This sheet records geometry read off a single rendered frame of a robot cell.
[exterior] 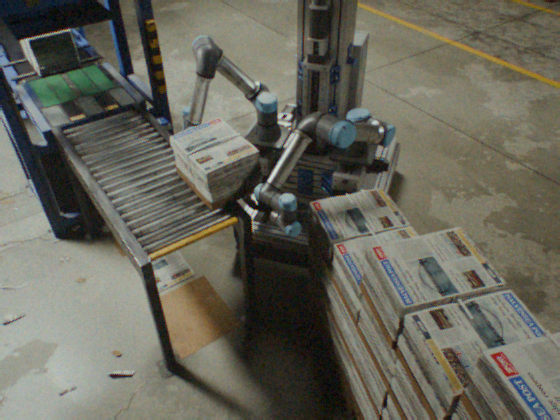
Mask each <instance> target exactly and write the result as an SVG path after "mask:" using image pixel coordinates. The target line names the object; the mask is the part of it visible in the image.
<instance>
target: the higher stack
mask: <svg viewBox="0 0 560 420"><path fill-rule="evenodd" d="M546 335H548V336H546ZM476 365H477V366H476V368H474V369H475V370H473V374H472V376H471V377H472V379H471V382H470V384H469V385H468V388H466V389H465V395H466V397H467V398H468V400H469V401H470V403H471V404H472V405H473V407H474V410H475V411H476V412H477V414H478V416H479V417H480V419H482V420H560V332H558V333H555V334H554V335H551V333H550V332H549V331H548V330H546V331H545V332H544V334H543V335H542V336H541V337H537V338H533V339H529V340H525V341H519V342H515V343H512V344H508V345H506V346H500V347H496V348H493V349H491V350H487V351H485V352H482V353H481V354H480V356H479V359H478V361H477V364H476ZM458 405H459V406H457V409H456V410H455V413H453V415H452V420H472V419H471V417H470V416H469V414H468V413H467V411H466V409H465V407H464V406H463V404H462V402H458Z"/></svg>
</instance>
